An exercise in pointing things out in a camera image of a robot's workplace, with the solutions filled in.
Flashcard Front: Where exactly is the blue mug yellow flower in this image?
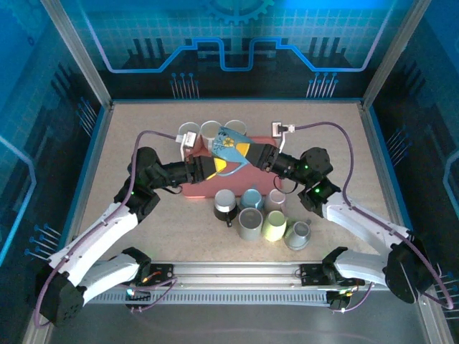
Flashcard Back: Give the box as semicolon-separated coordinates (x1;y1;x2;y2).
207;125;257;178

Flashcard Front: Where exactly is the cream white mug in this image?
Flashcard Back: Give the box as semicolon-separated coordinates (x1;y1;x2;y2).
199;120;223;151

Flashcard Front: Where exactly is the light blue mug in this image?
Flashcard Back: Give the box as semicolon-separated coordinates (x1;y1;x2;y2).
239;183;265;211

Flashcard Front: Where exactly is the black mug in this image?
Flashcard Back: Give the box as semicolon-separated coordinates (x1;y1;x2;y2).
213;189;238;229

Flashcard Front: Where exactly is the pale pink mug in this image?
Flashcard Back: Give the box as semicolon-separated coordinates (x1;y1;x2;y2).
264;188;288;215

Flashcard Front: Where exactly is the white ceramic mug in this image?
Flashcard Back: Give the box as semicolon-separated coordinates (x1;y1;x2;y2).
178;121;201;141

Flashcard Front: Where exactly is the large grey mug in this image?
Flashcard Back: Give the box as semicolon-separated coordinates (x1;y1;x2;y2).
237;206;265;242

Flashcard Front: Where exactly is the light green mug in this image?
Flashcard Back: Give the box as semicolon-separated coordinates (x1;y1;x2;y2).
261;210;288;243

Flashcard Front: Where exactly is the small grey mug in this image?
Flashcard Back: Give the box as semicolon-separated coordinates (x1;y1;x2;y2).
284;219;312;251

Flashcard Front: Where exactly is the arm base connector block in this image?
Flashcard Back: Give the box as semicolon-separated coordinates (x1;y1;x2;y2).
326;288;359;312
124;285;151;312

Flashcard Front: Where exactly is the pink rectangular tray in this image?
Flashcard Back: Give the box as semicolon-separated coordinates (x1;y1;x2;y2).
181;135;284;199

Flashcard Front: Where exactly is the grey metal plate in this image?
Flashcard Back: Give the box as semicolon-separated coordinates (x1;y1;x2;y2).
46;304;431;344

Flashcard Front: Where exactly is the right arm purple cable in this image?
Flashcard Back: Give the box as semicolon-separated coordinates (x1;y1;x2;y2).
293;121;455;315

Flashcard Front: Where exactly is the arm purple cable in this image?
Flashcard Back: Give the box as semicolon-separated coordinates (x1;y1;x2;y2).
293;121;455;315
34;130;182;328

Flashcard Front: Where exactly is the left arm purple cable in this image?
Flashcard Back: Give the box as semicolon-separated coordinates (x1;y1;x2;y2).
34;130;182;328

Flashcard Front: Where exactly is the aluminium side frame rail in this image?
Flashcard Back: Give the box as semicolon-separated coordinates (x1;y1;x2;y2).
358;101;413;244
59;102;115;262

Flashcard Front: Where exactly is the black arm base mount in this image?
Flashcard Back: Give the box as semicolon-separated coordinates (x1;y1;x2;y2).
109;262;177;287
300;263;363;287

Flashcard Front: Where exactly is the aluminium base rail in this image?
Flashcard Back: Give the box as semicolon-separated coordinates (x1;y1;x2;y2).
45;260;408;292

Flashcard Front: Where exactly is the aluminium upright frame post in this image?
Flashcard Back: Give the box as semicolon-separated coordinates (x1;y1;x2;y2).
39;0;114;108
361;0;430;108

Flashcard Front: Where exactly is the slotted grey cable duct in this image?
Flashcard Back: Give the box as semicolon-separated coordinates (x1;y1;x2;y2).
57;289;333;306

